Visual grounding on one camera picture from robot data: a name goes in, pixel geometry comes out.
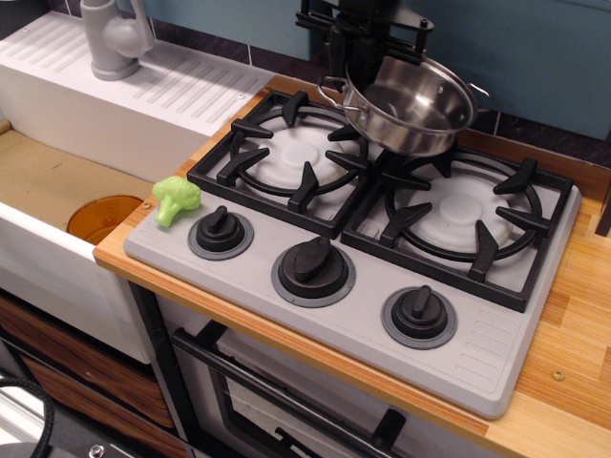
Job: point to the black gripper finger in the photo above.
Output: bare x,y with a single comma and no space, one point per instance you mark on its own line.
369,55
339,43

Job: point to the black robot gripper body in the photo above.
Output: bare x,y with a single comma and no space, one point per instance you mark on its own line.
403,31

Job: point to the stainless steel pot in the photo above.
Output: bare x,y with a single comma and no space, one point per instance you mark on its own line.
409,109

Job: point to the grey toy stove top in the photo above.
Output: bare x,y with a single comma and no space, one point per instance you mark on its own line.
476,369

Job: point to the black left stove knob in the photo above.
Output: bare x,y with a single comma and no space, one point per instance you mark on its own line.
220,235

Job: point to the black stove knob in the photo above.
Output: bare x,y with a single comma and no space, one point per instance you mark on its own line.
419,318
220,235
313,274

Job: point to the black middle stove knob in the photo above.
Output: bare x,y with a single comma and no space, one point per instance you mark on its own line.
313,274

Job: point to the black right stove knob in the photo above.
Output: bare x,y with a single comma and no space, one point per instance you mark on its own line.
419,318

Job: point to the black left burner grate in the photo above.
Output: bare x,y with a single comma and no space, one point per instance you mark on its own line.
290,164

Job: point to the black burner grate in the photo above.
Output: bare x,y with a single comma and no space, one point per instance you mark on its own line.
476,222
290,164

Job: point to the black right burner grate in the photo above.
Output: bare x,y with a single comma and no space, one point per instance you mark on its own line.
476,222

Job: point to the green plastic broccoli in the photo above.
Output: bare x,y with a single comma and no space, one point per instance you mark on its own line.
174,194

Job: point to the grey toy faucet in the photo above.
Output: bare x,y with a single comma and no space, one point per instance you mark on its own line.
115,43

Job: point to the white toy sink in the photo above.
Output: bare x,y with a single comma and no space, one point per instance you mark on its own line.
68,138

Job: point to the orange sink drain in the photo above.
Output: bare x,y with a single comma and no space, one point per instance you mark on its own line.
95,220

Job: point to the toy oven door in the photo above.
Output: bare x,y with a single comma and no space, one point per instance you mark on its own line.
265,403

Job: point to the wooden drawer front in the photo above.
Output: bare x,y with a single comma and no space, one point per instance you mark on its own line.
90,377

